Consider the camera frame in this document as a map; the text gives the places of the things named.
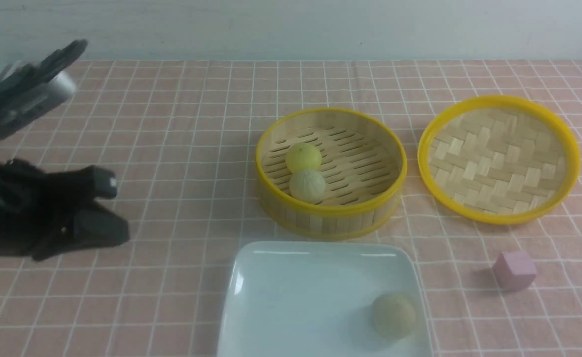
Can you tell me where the pale steamed bun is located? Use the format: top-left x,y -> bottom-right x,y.
372,292 -> 419,341
289,169 -> 326,204

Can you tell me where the pink cube block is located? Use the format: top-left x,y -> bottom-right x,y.
491,250 -> 537,292

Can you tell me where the yellow-rimmed bamboo steamer basket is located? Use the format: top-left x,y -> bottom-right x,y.
255,108 -> 408,241

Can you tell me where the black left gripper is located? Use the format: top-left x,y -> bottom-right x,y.
0,160 -> 130,262

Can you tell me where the yellow-rimmed woven steamer lid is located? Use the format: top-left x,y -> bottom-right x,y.
417,95 -> 581,225

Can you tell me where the pale front steamed bun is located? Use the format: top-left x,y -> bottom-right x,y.
289,169 -> 326,204

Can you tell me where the yellow steamed bun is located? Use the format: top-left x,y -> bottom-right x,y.
285,143 -> 322,173

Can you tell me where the pink checkered tablecloth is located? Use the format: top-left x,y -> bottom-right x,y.
0,59 -> 582,357

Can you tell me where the white square plate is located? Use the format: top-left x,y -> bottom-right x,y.
217,241 -> 434,357

